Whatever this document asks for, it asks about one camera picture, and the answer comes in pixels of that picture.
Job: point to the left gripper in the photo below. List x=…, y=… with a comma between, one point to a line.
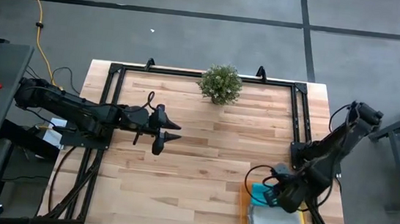
x=151, y=125

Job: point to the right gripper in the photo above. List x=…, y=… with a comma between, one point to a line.
x=293, y=196

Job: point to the turquoise microfiber towel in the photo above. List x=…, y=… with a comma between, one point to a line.
x=258, y=191

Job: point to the grey microfiber towel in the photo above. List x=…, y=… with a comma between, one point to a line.
x=274, y=222

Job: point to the orange plastic bin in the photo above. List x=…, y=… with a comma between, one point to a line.
x=243, y=211

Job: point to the yellow microfiber towel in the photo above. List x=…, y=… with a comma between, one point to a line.
x=303, y=221

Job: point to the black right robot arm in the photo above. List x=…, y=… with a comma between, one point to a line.
x=332, y=147

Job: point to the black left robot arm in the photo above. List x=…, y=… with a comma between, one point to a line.
x=68, y=106

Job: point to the potted plant in black pot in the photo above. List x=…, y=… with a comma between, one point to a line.
x=221, y=84

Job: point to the white paper sheet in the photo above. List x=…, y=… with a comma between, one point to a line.
x=52, y=136

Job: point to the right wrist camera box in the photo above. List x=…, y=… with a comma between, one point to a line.
x=281, y=169

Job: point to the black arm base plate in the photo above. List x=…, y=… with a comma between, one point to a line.
x=294, y=154
x=72, y=141

